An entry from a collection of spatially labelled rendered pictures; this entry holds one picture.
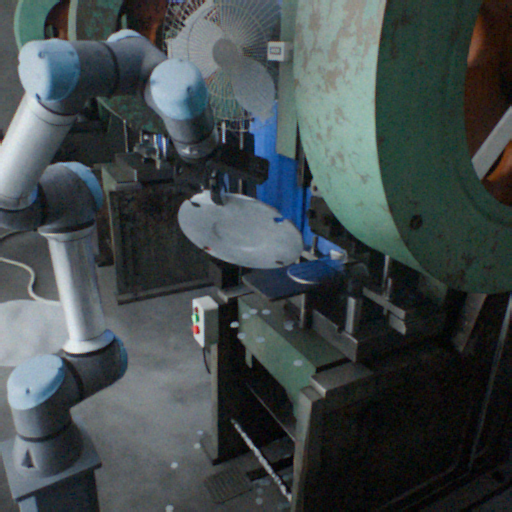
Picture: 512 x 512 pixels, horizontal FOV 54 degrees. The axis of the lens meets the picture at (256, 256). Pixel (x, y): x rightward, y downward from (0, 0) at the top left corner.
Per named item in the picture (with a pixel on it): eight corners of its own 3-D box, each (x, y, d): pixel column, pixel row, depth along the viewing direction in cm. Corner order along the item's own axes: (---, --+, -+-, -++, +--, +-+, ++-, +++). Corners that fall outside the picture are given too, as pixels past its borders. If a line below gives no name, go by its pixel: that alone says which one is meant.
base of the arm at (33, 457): (20, 489, 106) (13, 453, 102) (8, 444, 118) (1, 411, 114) (92, 460, 114) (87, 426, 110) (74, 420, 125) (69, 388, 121)
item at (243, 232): (246, 277, 129) (247, 275, 130) (330, 253, 108) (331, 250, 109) (154, 219, 115) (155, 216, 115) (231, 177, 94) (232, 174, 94)
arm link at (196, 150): (218, 107, 80) (210, 150, 77) (222, 124, 84) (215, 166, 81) (173, 105, 81) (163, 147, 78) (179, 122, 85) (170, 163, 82)
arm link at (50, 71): (-53, 201, 95) (18, 11, 62) (4, 189, 103) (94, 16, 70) (-25, 253, 95) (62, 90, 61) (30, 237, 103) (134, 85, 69)
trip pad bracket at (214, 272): (222, 324, 156) (221, 267, 148) (209, 310, 164) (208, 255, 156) (238, 319, 159) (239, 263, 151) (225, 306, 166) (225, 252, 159)
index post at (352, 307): (350, 334, 118) (355, 298, 114) (342, 328, 120) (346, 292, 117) (360, 331, 119) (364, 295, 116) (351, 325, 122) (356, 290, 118)
